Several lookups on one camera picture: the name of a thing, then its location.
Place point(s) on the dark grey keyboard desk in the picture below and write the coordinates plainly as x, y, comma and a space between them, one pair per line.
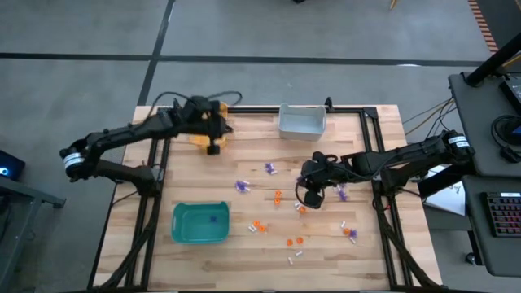
480, 244

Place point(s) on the orange plastic basket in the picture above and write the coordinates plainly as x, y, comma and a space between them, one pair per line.
197, 142

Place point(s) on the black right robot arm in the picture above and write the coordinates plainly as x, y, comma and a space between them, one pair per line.
407, 156

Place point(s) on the black desk foot beam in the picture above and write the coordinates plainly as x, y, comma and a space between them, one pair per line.
443, 181

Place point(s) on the white plastic basket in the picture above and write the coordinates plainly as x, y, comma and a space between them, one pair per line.
302, 122

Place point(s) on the black caster wheel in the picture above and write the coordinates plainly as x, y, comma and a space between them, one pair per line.
471, 258

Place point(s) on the teal plastic basket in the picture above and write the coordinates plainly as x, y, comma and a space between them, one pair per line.
195, 232

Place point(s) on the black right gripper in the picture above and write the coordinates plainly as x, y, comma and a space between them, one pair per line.
321, 171

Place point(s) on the dark grey desk with pole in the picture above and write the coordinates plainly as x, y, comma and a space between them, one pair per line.
476, 106

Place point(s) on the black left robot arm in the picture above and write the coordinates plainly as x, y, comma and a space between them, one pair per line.
122, 134

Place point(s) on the white paper sheet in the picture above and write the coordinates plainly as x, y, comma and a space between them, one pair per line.
447, 201

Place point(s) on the black stand pole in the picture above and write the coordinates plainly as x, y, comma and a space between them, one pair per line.
492, 61

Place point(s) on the tan wooden leg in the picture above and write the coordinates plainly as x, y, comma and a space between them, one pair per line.
394, 4

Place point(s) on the black aluminium table frame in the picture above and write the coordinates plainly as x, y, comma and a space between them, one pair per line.
264, 110

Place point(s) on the black box with blue light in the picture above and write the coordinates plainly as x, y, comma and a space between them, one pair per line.
7, 164

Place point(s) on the black mat orange striped edge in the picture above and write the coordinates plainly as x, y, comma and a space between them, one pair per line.
482, 24

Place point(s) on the black backlit keyboard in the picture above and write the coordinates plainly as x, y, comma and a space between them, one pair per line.
504, 213

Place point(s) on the grey metal bench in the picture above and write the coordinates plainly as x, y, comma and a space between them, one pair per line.
24, 211

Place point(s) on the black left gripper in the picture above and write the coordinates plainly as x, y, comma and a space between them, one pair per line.
199, 118

